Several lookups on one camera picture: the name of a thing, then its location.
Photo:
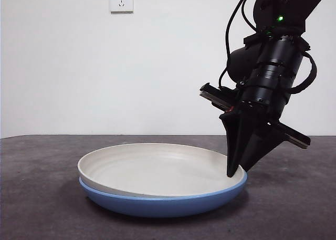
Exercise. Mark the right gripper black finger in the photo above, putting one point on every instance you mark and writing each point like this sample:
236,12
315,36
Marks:
258,143
233,140

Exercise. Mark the white round plate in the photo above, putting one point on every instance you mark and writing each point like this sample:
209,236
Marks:
157,166

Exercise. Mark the blue round plate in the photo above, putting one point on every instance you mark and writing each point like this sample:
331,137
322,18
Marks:
157,206

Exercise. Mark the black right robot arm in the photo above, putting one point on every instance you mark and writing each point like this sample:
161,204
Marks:
283,56

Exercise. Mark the white wall socket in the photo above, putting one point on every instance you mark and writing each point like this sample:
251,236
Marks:
121,9

